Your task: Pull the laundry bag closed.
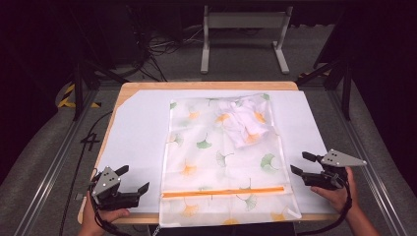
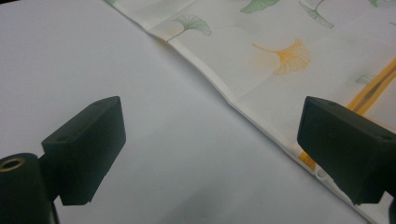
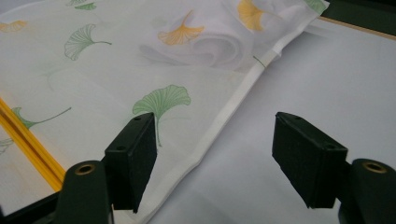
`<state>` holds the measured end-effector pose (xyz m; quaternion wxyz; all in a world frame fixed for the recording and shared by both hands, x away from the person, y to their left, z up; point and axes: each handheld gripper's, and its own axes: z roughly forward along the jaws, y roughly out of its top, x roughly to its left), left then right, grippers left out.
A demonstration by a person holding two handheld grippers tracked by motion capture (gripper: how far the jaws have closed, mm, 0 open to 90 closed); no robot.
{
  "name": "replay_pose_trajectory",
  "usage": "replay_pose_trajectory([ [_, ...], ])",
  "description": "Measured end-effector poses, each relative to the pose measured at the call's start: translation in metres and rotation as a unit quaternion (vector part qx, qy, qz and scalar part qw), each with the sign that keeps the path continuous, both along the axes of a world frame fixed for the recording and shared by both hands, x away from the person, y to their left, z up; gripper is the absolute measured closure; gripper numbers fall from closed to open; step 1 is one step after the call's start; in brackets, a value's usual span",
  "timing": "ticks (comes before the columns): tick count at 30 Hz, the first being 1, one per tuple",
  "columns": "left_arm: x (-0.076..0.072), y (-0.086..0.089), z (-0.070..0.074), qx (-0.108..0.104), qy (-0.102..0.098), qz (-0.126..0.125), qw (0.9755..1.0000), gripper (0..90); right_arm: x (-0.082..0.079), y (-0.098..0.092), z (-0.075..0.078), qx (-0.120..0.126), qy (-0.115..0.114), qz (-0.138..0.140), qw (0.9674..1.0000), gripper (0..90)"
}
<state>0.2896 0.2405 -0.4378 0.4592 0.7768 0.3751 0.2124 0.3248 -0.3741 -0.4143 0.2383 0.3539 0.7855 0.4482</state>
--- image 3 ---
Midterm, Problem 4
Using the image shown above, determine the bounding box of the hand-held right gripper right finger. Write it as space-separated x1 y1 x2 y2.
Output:
271 111 349 210

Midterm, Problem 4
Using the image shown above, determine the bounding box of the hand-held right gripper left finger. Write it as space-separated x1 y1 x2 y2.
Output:
102 112 158 215

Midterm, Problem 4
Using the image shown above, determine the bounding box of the white leaf-print cloth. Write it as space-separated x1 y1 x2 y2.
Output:
0 0 331 224

